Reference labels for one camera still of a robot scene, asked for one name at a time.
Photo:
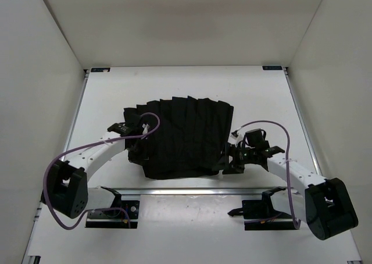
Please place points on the blue corner label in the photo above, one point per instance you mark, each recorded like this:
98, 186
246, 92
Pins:
100, 70
272, 68

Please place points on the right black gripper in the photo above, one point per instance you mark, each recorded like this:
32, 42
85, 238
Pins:
224, 164

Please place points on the right aluminium side rail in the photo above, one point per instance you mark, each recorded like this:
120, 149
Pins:
302, 122

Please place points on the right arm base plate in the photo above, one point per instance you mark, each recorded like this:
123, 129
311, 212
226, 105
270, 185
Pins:
258, 216

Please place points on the black pleated skirt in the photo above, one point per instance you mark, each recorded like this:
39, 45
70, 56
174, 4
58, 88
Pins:
190, 136

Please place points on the left aluminium side rail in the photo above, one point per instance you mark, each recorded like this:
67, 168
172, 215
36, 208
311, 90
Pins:
86, 75

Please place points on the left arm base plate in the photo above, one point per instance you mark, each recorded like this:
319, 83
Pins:
115, 219

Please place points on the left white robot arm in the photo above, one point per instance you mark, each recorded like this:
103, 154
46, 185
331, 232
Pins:
65, 183

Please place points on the right blue corner label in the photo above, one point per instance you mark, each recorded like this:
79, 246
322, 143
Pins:
272, 68

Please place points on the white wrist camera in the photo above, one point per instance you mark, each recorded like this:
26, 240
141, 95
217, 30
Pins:
146, 129
235, 137

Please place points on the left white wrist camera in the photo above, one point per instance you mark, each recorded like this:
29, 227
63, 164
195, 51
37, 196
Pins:
146, 129

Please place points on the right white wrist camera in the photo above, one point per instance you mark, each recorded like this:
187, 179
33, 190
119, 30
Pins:
235, 137

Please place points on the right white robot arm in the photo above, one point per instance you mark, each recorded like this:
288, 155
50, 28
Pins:
323, 204

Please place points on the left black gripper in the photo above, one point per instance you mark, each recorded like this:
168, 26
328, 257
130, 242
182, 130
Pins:
141, 157

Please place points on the aluminium side rail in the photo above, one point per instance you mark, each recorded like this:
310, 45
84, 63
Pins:
302, 122
86, 75

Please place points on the left blue corner label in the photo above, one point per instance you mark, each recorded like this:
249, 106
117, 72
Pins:
100, 70

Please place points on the aluminium front rail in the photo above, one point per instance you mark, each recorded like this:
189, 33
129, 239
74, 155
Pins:
191, 191

